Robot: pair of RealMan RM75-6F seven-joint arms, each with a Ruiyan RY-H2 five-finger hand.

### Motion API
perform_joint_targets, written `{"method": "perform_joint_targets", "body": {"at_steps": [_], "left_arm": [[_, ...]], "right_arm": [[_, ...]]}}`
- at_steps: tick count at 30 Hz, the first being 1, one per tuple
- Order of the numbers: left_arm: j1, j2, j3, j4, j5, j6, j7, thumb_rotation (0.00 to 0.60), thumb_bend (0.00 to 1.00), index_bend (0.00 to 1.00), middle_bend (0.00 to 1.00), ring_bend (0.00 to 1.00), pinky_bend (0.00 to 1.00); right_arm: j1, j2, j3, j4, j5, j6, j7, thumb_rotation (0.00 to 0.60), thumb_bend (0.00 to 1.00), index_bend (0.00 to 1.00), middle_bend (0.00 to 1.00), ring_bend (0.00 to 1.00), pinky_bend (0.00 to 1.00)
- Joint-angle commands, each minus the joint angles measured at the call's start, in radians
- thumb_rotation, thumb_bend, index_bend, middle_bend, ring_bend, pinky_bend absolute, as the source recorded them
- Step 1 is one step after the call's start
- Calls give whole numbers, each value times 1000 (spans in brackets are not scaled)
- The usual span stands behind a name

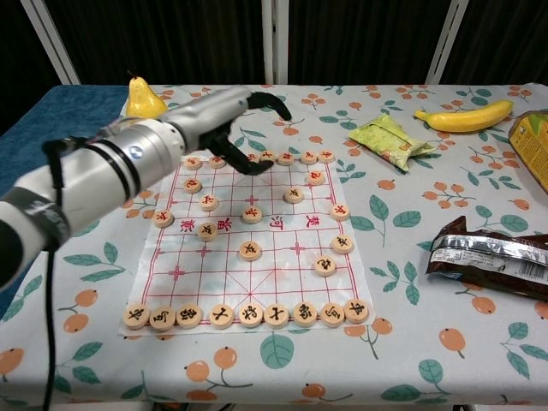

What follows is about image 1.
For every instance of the yellow pear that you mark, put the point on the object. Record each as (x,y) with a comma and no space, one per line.
(143,100)

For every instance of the black pleated curtain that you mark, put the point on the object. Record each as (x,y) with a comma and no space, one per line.
(17,51)
(162,38)
(505,38)
(364,38)

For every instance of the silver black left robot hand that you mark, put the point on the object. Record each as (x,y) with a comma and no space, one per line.
(210,113)

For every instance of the blue table cover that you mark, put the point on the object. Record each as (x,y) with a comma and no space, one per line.
(51,111)

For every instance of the green snack packet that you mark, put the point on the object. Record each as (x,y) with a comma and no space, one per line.
(387,143)

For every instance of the white metal frame post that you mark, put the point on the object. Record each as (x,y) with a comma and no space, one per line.
(445,43)
(50,43)
(274,43)

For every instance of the floral patterned tablecloth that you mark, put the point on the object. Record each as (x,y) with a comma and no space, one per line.
(406,342)

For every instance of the red-lined paper chess board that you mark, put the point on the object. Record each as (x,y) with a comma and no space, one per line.
(278,282)

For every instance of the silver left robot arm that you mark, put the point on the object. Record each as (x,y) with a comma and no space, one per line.
(107,167)

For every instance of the wooden chess piece black character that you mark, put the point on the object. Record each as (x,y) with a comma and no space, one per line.
(356,310)
(250,250)
(207,231)
(162,319)
(221,317)
(136,316)
(342,244)
(305,314)
(189,315)
(251,315)
(325,265)
(277,315)
(333,314)

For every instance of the yellow-labelled tea bottle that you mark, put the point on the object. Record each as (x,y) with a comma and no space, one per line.
(533,145)

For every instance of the brown silver snack package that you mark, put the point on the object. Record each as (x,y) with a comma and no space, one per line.
(492,261)

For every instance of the yellow banana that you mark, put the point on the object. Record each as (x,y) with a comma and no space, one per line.
(466,119)

